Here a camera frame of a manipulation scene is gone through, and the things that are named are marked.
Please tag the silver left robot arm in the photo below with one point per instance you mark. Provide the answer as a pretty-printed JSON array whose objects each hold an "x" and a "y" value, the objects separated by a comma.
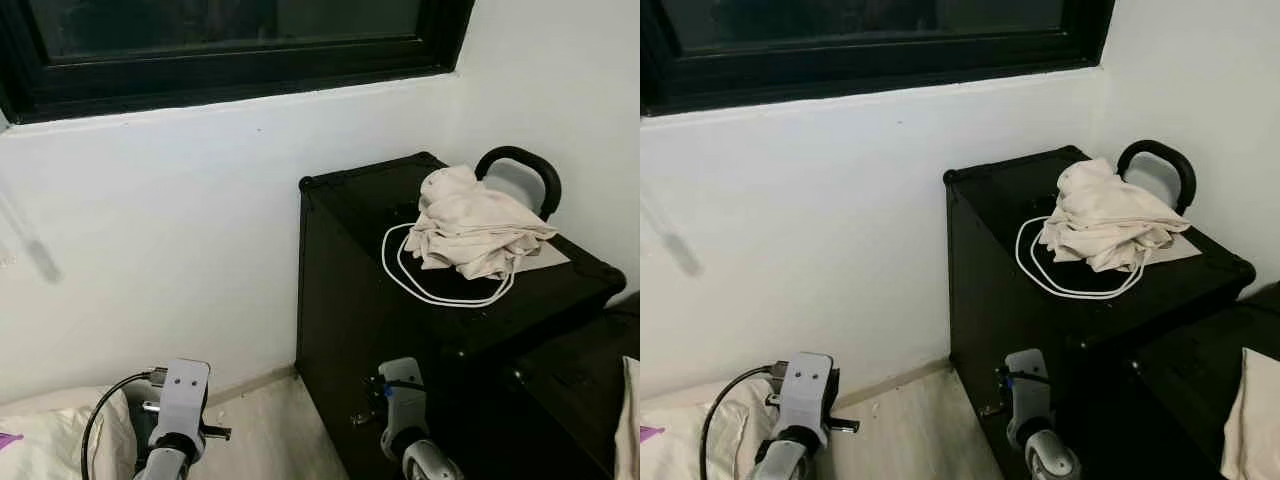
[
  {"x": 165, "y": 462},
  {"x": 785, "y": 462}
]

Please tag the black storage cabinet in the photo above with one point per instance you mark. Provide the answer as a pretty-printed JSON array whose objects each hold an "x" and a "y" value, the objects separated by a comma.
[
  {"x": 1010, "y": 330},
  {"x": 370, "y": 340},
  {"x": 1190, "y": 380},
  {"x": 580, "y": 390}
]

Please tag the beige fabric panel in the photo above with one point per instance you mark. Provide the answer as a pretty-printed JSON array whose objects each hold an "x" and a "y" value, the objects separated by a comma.
[
  {"x": 1255, "y": 420},
  {"x": 630, "y": 420}
]

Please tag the beige paper sheet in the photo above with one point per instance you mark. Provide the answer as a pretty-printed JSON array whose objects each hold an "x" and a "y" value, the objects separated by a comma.
[
  {"x": 548, "y": 255},
  {"x": 1180, "y": 248}
]

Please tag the black arched headphone band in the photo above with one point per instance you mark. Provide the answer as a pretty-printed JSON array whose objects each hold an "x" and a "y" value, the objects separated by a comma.
[
  {"x": 1175, "y": 158},
  {"x": 535, "y": 165}
]

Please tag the dark window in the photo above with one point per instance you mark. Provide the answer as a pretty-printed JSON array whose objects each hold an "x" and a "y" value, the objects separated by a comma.
[
  {"x": 870, "y": 35},
  {"x": 230, "y": 40}
]

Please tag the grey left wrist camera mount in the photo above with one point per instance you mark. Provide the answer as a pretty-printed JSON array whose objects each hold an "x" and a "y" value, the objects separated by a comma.
[
  {"x": 808, "y": 390},
  {"x": 182, "y": 395}
]

